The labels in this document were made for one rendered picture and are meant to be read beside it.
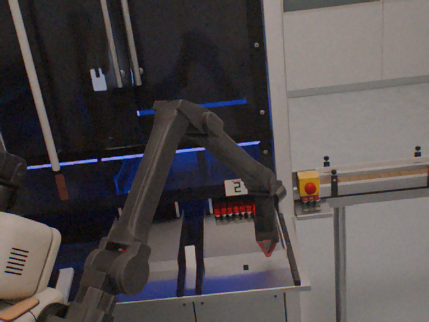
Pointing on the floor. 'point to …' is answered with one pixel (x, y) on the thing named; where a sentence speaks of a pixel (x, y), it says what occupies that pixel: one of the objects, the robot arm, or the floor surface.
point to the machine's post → (279, 123)
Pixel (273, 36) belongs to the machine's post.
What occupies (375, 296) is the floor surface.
